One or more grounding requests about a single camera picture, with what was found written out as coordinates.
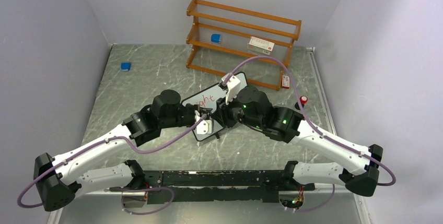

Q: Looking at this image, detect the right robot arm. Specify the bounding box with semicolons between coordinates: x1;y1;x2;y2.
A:
212;86;383;197

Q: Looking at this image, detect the blue eraser on table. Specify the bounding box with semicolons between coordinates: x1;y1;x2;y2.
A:
120;62;132;72

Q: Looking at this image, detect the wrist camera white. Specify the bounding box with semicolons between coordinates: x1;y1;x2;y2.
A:
194;111;214;135
219;73;241;105

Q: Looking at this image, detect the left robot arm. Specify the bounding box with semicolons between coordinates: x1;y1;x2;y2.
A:
34;89;211;211

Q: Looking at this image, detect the white red box on rack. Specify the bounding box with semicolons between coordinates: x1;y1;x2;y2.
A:
247;36;275;56

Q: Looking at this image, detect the small red white box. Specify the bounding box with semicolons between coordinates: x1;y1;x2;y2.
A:
281;75;290;89

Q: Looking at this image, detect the whiteboard with black frame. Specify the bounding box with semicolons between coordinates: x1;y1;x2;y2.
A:
181;81;226;142

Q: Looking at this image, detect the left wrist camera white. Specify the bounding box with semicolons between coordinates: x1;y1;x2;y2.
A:
194;111;214;135

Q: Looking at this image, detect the red emergency stop button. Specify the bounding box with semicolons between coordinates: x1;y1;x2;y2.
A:
295;96;308;110

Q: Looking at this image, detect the wooden two-tier rack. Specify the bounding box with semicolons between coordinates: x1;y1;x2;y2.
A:
186;0;302;76

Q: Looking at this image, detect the blue eraser on rack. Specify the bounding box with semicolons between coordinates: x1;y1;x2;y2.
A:
211;33;222;44

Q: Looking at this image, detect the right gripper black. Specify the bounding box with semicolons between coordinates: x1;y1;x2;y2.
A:
210;90;263;129

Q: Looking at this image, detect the aluminium frame rail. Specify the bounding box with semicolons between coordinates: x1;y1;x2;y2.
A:
49;44;371;223

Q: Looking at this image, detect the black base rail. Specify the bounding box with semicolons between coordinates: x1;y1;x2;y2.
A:
124;170;315;205

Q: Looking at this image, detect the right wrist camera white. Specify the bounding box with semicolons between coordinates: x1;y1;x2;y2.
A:
219;73;241;105

